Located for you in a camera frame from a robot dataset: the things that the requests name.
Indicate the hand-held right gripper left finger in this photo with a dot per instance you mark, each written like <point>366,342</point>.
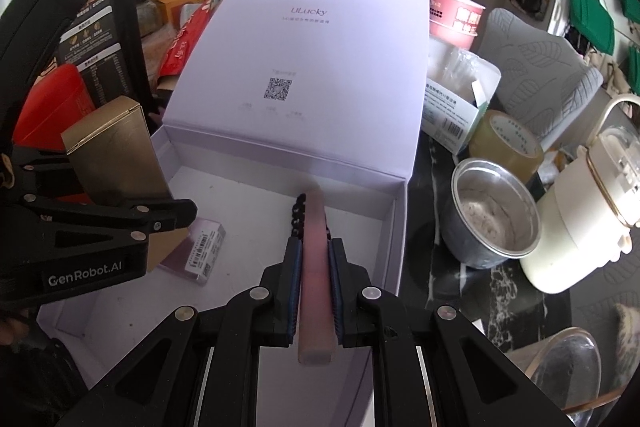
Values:
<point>295,287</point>

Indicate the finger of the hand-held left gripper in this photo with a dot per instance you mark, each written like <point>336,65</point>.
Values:
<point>165,213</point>
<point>40,167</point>

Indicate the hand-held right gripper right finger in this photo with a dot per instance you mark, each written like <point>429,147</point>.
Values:
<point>336,287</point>

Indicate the purple card packet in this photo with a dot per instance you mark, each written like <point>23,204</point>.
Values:
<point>200,252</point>

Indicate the gold cardboard box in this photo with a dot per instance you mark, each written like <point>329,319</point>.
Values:
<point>115,152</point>

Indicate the white gift box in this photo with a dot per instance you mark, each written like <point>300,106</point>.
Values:
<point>300,32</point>

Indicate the person's left hand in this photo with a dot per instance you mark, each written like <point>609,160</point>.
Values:
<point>10,329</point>

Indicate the red cylinder canister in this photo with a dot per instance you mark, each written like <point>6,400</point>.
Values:
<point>55,102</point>

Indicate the black printed pouch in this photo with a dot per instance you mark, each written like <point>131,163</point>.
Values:
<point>100,32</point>

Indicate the metal bowl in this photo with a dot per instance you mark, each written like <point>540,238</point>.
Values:
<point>495,217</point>

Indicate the red snack packet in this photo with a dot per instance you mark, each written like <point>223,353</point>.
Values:
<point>187,37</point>

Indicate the white and green carton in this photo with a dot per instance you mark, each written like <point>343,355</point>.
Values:
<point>450,117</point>

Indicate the orange cardboard box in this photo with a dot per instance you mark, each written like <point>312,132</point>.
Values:
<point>175,4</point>

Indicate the clear tape roll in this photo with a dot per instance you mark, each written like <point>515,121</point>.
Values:
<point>505,142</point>

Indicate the glass mug with cartoon print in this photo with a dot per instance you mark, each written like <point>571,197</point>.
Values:
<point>575,367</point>

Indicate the pink paper cup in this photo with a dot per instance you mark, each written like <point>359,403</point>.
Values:
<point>457,19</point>

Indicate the floral cushion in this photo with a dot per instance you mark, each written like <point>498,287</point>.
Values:
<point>627,337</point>

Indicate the green hanging bag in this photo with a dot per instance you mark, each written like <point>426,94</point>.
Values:
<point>632,67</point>
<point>592,17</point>

